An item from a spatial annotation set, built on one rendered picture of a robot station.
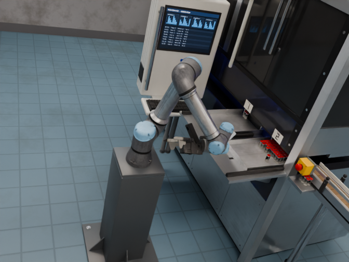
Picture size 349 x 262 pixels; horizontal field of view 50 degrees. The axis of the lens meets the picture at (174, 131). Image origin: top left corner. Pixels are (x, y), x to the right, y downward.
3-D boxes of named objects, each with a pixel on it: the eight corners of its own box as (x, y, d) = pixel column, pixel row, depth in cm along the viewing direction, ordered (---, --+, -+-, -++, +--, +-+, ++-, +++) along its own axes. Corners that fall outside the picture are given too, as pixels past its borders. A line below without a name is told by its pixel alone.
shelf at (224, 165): (237, 111, 274) (238, 108, 273) (295, 174, 224) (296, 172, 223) (178, 113, 254) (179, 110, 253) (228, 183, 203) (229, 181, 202)
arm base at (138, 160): (129, 169, 206) (131, 155, 201) (123, 152, 218) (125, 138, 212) (155, 167, 212) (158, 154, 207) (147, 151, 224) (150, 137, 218)
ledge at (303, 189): (305, 176, 225) (306, 173, 224) (319, 191, 216) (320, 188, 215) (286, 178, 219) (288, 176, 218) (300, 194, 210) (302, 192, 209)
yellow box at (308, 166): (304, 166, 216) (309, 156, 212) (311, 174, 210) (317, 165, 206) (293, 167, 212) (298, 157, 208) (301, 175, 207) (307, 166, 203)
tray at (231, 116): (241, 113, 270) (243, 108, 268) (261, 133, 251) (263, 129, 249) (200, 114, 255) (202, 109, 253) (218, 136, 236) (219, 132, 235)
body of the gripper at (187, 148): (184, 152, 195) (204, 154, 200) (184, 136, 197) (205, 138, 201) (178, 153, 202) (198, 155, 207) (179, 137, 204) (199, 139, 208)
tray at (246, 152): (267, 141, 245) (269, 136, 243) (291, 167, 227) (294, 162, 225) (224, 144, 231) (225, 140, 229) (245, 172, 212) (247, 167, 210)
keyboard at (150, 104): (197, 103, 282) (198, 101, 281) (202, 114, 271) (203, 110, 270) (145, 101, 269) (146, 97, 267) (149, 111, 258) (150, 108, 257)
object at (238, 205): (223, 108, 458) (246, 40, 410) (340, 243, 309) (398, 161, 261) (147, 110, 415) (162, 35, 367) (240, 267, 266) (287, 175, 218)
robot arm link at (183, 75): (179, 66, 173) (228, 153, 185) (187, 59, 182) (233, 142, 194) (160, 76, 179) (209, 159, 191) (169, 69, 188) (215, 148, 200)
